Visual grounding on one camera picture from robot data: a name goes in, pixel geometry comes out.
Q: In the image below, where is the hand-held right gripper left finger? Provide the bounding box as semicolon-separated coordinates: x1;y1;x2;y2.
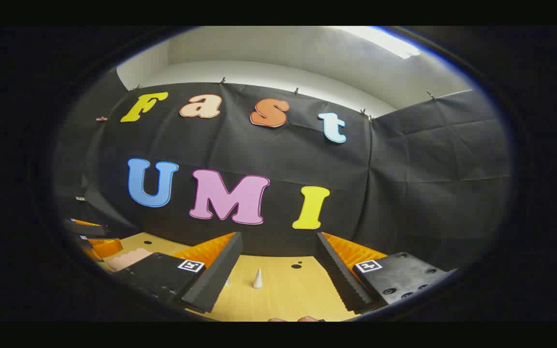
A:
113;232;244;314

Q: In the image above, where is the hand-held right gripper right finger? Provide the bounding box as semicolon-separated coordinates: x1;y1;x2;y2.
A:
315;232;454;313

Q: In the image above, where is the black backdrop cloth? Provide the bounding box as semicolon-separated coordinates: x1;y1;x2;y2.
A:
54;82;512;271

